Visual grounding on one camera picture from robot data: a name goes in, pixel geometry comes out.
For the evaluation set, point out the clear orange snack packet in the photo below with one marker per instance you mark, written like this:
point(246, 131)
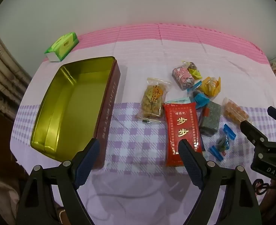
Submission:
point(234, 111)

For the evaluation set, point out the light blue cracker packet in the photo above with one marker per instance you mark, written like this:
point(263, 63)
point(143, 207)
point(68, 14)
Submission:
point(181, 100)

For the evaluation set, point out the gold and maroon tin box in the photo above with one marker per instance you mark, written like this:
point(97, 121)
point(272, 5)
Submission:
point(65, 103)

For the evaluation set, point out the pink patterned snack packet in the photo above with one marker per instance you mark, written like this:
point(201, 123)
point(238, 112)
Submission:
point(183, 77)

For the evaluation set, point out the blue-ended wrapped candy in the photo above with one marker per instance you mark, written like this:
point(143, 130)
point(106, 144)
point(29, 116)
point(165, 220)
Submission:
point(222, 143)

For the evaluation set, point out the green tissue pack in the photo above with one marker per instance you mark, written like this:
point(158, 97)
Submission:
point(63, 45)

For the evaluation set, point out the yellow snack packet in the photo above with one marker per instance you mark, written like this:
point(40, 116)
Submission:
point(210, 85)

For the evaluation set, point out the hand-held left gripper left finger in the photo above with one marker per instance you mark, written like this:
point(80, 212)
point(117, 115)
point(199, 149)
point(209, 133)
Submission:
point(88, 164)

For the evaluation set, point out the beige patterned curtain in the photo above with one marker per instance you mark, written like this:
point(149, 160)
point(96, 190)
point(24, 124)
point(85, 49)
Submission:
point(1, 70)

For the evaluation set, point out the grey-green snack packet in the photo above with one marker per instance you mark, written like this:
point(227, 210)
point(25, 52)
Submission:
point(210, 117)

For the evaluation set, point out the pink and purple checked cloth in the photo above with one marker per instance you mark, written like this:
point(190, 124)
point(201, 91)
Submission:
point(138, 58)

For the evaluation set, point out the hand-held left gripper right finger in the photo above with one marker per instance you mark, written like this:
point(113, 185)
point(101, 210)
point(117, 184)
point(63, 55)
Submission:
point(192, 166)

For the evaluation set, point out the red snack packet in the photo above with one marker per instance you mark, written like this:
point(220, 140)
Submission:
point(182, 126)

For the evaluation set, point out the clear fried twist snack packet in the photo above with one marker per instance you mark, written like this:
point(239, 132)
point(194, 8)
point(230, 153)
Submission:
point(152, 100)

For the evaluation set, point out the blue snack packet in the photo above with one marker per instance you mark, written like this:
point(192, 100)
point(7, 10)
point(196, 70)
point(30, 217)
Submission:
point(201, 99)

